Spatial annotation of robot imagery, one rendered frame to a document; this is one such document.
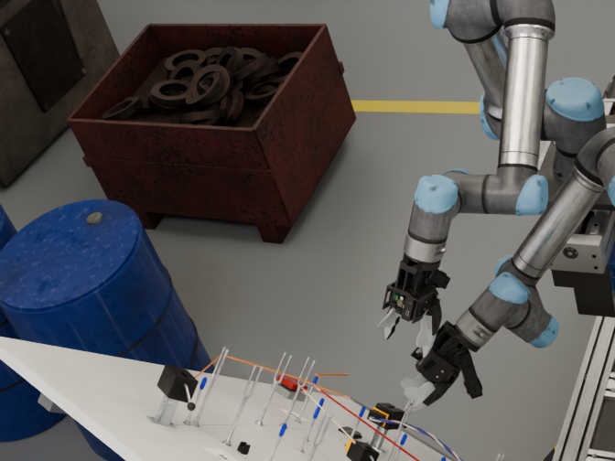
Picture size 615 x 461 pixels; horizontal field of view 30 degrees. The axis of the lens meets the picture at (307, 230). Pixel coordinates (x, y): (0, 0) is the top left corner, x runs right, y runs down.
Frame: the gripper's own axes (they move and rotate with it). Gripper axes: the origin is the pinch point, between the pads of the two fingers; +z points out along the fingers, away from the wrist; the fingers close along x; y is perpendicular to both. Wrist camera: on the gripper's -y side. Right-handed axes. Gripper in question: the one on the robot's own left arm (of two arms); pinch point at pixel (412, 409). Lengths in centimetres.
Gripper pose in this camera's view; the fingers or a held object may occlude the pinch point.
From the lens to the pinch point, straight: 244.0
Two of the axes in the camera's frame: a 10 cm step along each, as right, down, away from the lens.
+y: -7.6, -5.6, -3.2
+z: -6.3, 7.4, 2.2
